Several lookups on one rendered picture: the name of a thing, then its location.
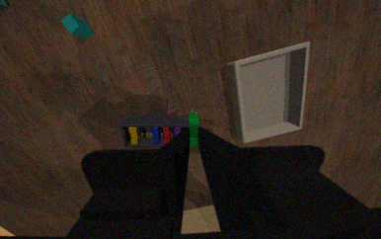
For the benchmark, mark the grey rectangular tray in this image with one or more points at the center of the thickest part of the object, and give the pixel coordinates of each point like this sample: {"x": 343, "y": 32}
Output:
{"x": 268, "y": 92}

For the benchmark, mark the yellow fuse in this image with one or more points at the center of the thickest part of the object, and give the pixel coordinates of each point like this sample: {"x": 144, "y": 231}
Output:
{"x": 135, "y": 134}

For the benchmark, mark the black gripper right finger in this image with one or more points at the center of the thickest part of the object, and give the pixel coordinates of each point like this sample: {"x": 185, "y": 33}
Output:
{"x": 229, "y": 170}

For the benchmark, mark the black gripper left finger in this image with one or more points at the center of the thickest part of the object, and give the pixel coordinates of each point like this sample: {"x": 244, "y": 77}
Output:
{"x": 165, "y": 168}

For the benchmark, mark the small teal block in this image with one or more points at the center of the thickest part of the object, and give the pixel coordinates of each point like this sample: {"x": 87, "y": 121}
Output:
{"x": 77, "y": 26}

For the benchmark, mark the dark grey fuse block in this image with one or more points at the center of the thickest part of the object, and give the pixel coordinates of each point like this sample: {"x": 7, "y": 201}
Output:
{"x": 170, "y": 127}

